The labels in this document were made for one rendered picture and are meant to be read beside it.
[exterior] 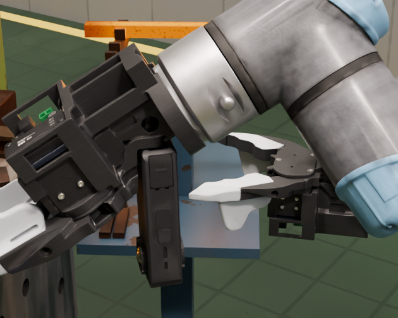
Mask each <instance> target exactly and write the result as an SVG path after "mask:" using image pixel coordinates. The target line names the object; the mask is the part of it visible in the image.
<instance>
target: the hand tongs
mask: <svg viewBox="0 0 398 318"><path fill-rule="evenodd" d="M129 213H130V210H129V208H128V205H127V202H126V204H125V206H124V208H123V209H122V210H121V211H120V212H119V213H118V214H117V216H116V222H115V225H114V220H115V217H113V218H112V219H111V220H110V221H108V222H107V223H106V224H105V225H104V226H102V227H101V228H100V231H99V238H102V239H109V238H110V237H111V234H112V229H113V225H114V231H113V238H114V239H124V238H125V233H126V227H127V224H128V217H129Z"/></svg>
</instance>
